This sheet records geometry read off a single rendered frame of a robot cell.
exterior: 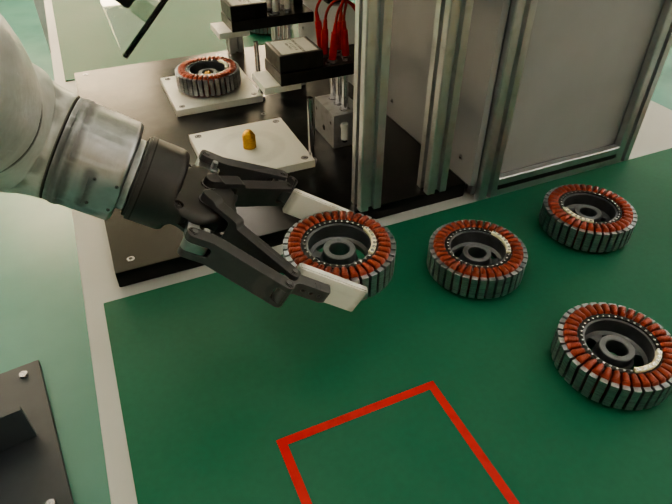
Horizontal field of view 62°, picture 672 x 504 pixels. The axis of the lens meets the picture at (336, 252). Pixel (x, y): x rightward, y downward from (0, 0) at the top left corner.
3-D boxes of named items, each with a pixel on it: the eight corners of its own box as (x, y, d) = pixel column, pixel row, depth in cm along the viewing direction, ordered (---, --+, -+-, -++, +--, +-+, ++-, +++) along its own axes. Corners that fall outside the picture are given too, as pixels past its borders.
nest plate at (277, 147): (213, 190, 76) (212, 182, 76) (189, 141, 87) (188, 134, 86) (315, 167, 81) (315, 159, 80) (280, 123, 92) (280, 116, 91)
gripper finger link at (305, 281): (279, 265, 48) (279, 289, 46) (330, 284, 50) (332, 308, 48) (271, 277, 49) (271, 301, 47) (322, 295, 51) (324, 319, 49)
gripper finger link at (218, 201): (210, 186, 49) (201, 190, 48) (307, 267, 48) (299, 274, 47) (194, 218, 51) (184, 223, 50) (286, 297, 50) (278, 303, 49)
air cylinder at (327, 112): (333, 149, 85) (333, 115, 82) (314, 128, 90) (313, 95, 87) (363, 142, 87) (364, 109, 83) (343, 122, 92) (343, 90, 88)
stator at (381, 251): (286, 311, 53) (283, 282, 50) (282, 237, 61) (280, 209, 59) (403, 303, 54) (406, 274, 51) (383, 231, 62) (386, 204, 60)
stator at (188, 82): (187, 104, 95) (183, 82, 92) (171, 80, 102) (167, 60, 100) (250, 91, 98) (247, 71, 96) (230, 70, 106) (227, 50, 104)
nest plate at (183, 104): (177, 117, 93) (176, 110, 93) (161, 84, 104) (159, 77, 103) (263, 101, 98) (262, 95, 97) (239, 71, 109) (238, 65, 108)
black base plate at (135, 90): (119, 288, 64) (114, 273, 63) (77, 83, 110) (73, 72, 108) (463, 196, 79) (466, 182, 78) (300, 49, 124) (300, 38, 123)
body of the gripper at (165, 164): (127, 180, 53) (219, 215, 57) (109, 236, 47) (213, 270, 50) (153, 116, 49) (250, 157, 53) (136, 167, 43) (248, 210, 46)
